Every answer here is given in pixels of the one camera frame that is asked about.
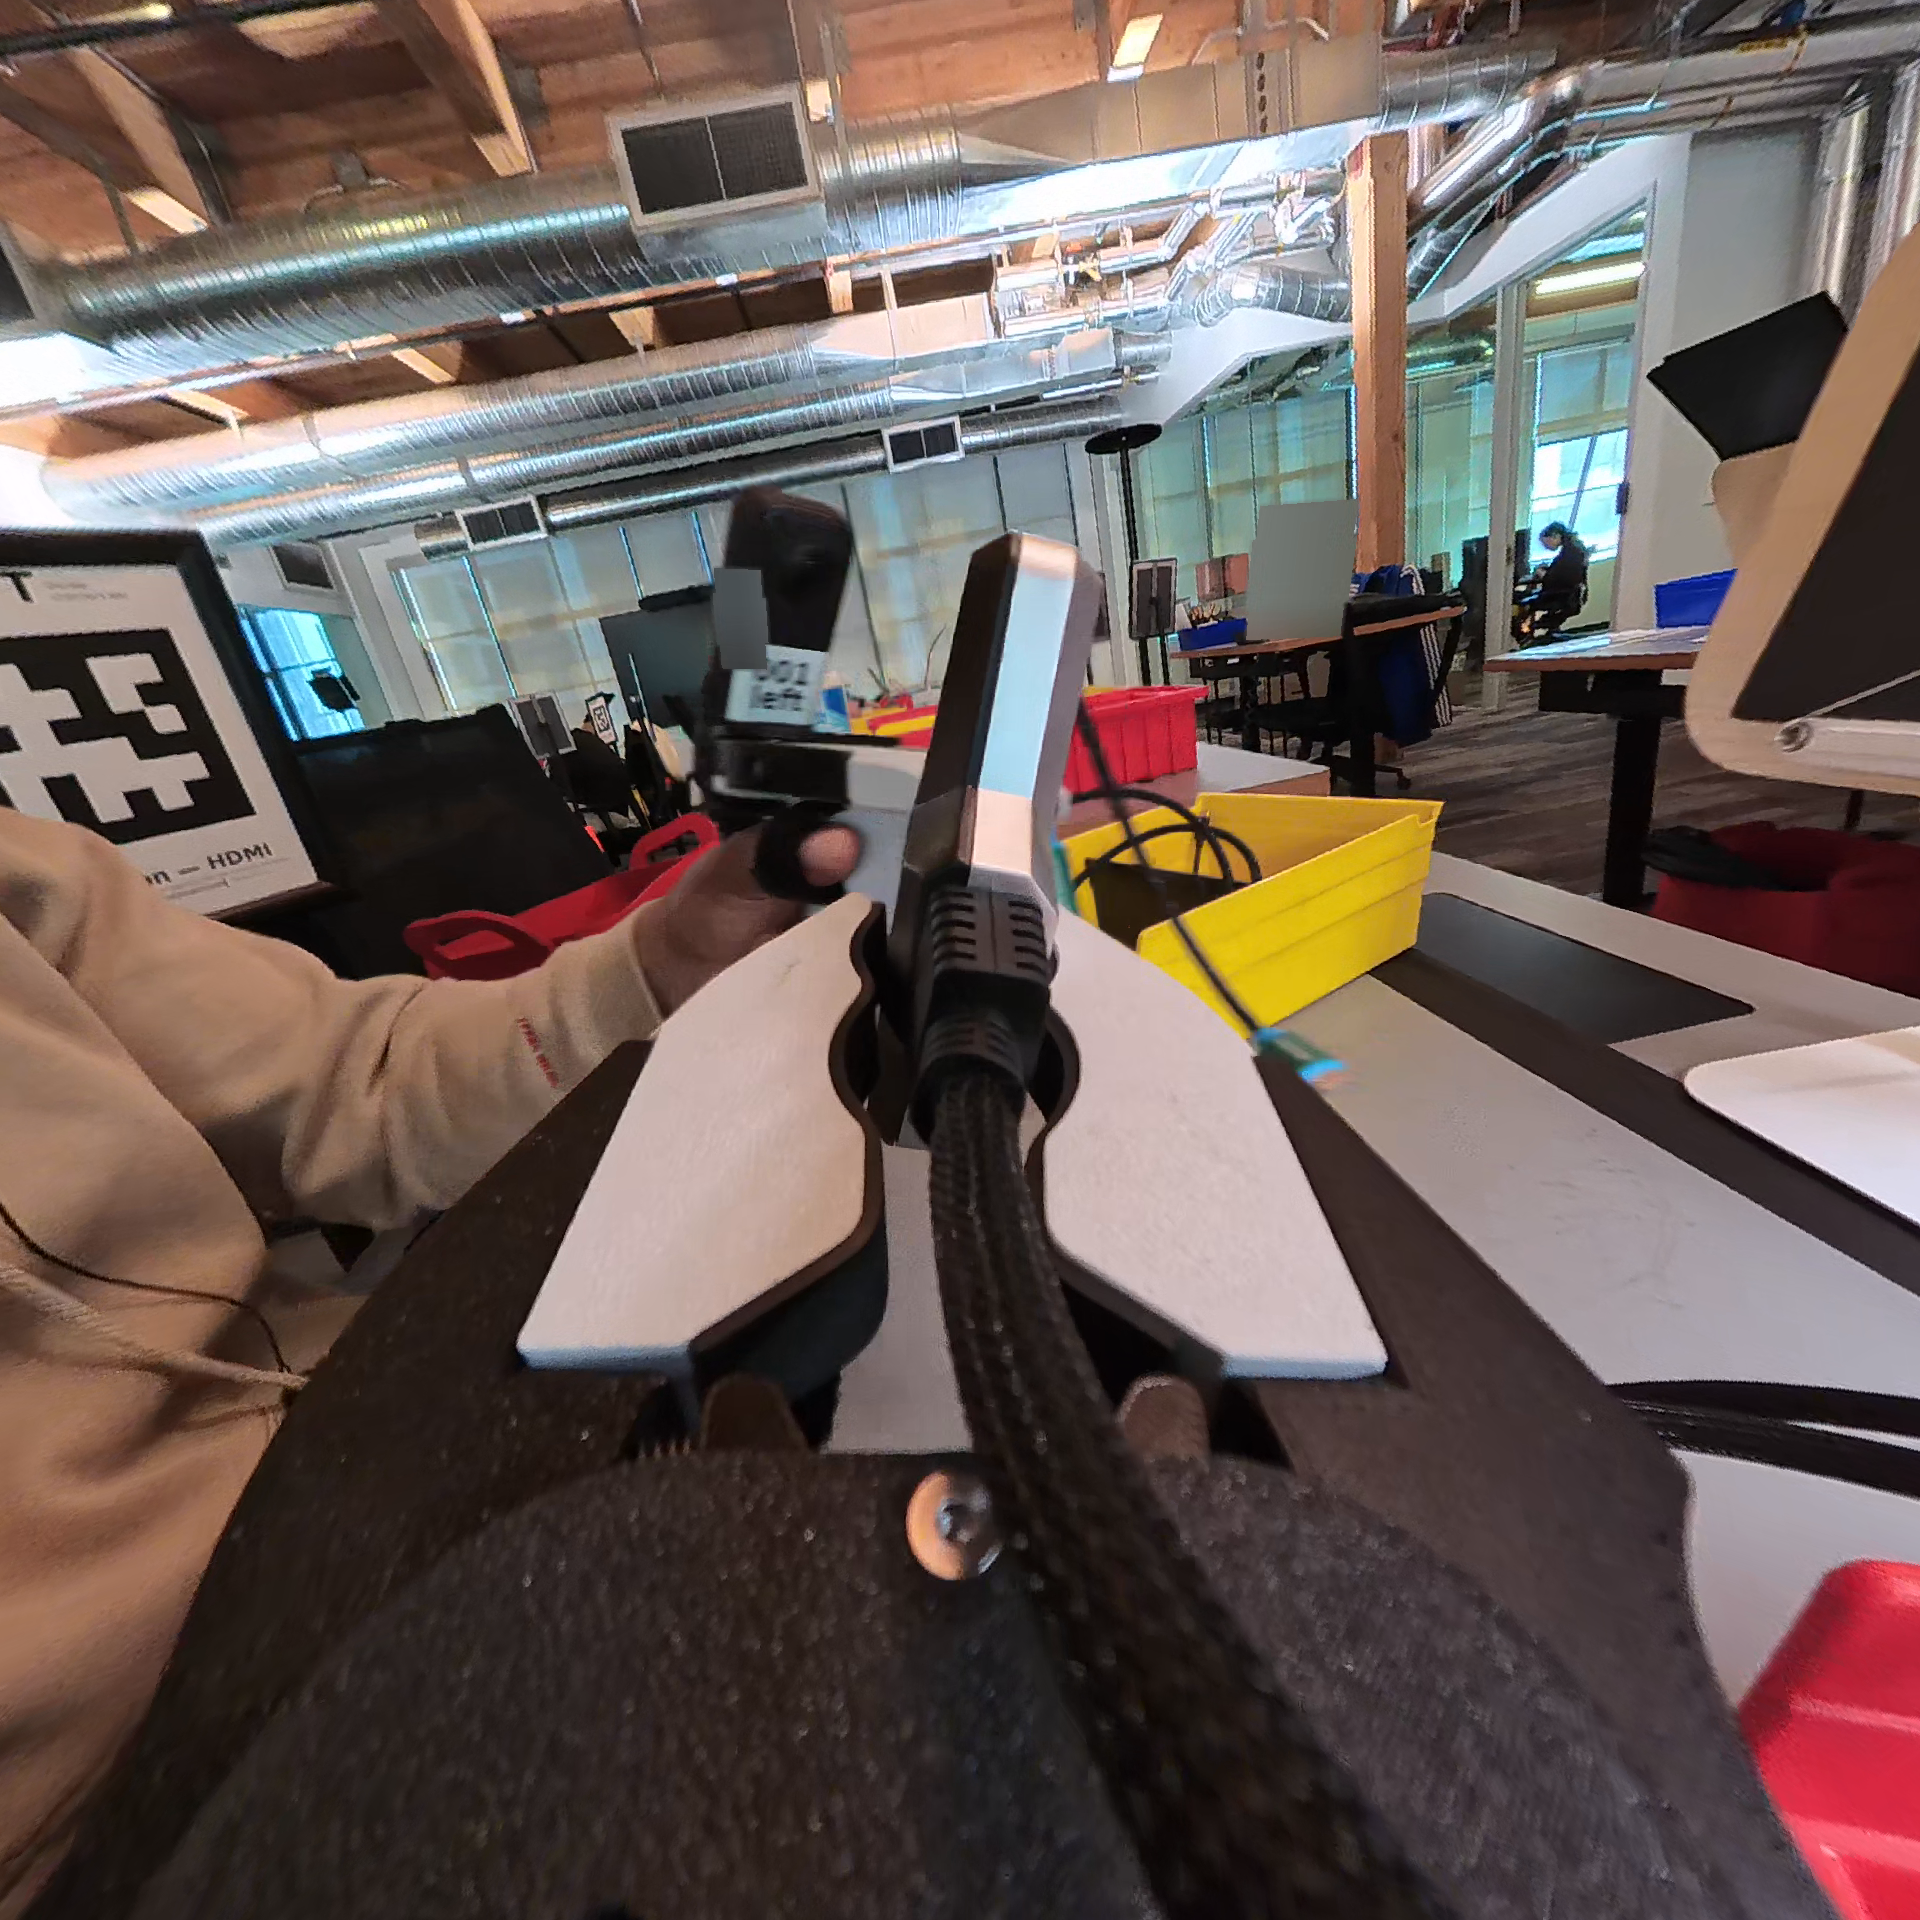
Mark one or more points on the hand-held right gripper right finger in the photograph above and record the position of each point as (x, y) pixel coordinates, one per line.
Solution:
(1199, 1200)

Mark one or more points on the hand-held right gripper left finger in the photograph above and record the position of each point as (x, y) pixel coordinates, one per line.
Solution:
(720, 1170)

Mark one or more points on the yellow plastic bin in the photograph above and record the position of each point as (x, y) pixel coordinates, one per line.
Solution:
(1290, 914)

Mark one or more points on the grey hdmi port hub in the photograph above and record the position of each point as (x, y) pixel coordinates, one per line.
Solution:
(1036, 675)

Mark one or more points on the person's left forearm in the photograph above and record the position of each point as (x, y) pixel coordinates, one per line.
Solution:
(453, 1077)

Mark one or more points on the person's left hand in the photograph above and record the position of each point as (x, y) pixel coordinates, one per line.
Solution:
(720, 914)

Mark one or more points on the red basket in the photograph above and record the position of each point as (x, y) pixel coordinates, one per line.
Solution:
(509, 931)

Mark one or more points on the black screen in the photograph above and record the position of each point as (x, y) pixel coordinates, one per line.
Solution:
(453, 825)

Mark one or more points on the red plastic bin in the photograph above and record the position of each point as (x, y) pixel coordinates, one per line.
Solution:
(1140, 742)
(1846, 1724)

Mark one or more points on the blue plastic bin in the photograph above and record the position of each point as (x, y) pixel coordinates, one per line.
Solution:
(1694, 598)
(1210, 634)

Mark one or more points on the white air vent box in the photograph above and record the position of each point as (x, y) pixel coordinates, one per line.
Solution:
(712, 157)

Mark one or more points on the white desk stand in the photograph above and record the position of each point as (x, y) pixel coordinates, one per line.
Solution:
(1831, 1100)

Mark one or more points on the person's beige hoodie torso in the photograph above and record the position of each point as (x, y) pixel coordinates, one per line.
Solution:
(89, 1349)

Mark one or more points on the red floor bin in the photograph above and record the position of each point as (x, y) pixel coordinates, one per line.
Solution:
(1801, 922)

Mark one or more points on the black-framed marker sign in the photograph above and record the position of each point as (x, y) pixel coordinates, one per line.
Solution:
(89, 718)

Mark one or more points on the wooden-top desk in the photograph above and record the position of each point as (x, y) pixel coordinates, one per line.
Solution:
(1626, 650)

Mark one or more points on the wood-edged black board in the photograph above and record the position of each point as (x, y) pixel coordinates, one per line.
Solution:
(1771, 569)

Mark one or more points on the black panel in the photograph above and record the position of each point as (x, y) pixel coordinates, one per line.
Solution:
(1755, 375)

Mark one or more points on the silver air duct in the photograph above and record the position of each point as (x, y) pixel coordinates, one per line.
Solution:
(376, 263)
(597, 396)

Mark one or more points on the wooden post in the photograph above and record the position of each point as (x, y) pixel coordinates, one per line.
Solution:
(1376, 375)

